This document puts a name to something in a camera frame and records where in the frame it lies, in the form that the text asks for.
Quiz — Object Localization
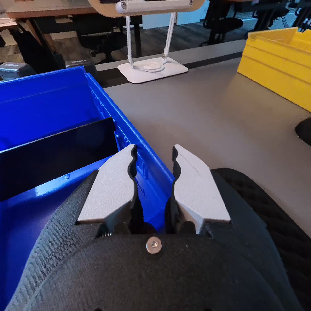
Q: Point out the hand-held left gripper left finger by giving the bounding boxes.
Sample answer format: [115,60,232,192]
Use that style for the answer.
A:
[77,144,144,235]

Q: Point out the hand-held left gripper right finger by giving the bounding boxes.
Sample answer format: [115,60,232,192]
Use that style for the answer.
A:
[165,144,231,235]

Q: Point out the blue plastic bin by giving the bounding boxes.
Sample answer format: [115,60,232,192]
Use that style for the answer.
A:
[0,66,175,309]

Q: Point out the yellow plastic bin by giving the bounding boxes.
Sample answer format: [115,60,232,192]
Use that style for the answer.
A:
[237,27,311,113]

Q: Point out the brown office desk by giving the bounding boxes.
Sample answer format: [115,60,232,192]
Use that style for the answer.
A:
[5,5,98,19]

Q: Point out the black quilted wrist rest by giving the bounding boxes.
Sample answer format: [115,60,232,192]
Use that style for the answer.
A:
[214,168,311,310]
[295,119,311,147]

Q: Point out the white stand with wooden board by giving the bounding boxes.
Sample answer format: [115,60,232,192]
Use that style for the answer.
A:
[87,0,209,84]

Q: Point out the black office chair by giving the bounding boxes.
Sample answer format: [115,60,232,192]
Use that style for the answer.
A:
[80,17,127,61]
[202,0,243,46]

